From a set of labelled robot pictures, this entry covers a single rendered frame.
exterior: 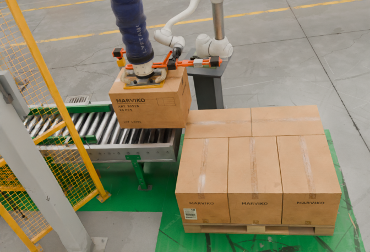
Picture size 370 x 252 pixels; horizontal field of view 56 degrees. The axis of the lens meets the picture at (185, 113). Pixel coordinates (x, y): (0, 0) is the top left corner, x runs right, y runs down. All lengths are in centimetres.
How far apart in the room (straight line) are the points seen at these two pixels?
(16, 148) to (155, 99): 115
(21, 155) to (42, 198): 41
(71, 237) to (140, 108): 115
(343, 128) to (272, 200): 157
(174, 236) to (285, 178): 108
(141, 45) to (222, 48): 96
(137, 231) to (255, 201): 111
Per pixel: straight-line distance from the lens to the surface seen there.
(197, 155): 292
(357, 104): 435
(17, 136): 228
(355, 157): 373
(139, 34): 271
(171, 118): 295
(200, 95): 385
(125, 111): 303
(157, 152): 305
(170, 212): 327
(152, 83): 287
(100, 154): 324
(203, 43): 350
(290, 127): 313
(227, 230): 308
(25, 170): 241
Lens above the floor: 264
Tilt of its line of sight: 39 degrees down
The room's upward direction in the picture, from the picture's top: 11 degrees counter-clockwise
